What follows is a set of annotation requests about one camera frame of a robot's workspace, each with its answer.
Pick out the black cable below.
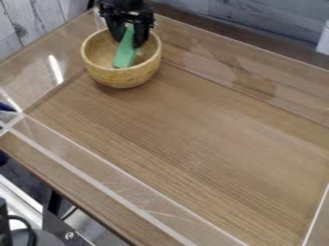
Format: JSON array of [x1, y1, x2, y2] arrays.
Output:
[[6, 214, 39, 246]]

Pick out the metal bracket with screw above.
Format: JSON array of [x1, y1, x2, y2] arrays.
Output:
[[43, 209, 95, 246]]

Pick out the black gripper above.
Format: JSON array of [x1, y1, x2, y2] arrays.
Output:
[[97, 0, 155, 48]]

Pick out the brown wooden bowl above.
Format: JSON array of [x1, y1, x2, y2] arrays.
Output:
[[82, 29, 162, 88]]

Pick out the blue object at left edge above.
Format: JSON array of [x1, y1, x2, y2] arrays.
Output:
[[0, 102, 16, 112]]

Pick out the white object at right edge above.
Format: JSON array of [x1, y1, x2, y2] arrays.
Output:
[[316, 19, 329, 55]]

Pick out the green rectangular block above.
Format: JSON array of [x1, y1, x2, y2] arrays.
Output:
[[113, 24, 138, 68]]

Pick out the black table leg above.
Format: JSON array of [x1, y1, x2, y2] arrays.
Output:
[[48, 191, 63, 215]]

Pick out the clear acrylic tray walls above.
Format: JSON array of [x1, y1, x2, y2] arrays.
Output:
[[0, 12, 329, 246]]

